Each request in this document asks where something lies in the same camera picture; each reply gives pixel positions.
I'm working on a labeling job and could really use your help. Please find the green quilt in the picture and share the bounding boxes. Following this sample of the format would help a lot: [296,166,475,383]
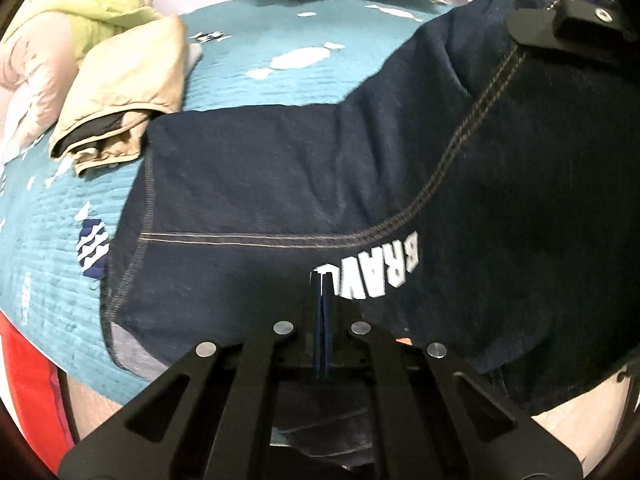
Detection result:
[2,0,162,62]

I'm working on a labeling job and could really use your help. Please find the tan beige jacket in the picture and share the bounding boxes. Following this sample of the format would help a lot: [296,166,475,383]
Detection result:
[48,15,189,176]

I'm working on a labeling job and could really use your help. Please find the teal patterned bed sheet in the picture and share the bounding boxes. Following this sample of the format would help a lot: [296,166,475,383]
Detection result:
[1,0,448,403]

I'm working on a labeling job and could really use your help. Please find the red fabric at edge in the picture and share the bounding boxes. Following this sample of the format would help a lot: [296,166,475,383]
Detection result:
[1,315,74,474]

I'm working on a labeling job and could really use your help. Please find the pink pillow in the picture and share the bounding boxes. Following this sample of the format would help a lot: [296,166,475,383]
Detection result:
[1,11,78,164]

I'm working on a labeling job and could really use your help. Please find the dark navy denim garment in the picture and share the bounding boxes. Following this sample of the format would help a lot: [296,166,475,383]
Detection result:
[101,0,639,415]

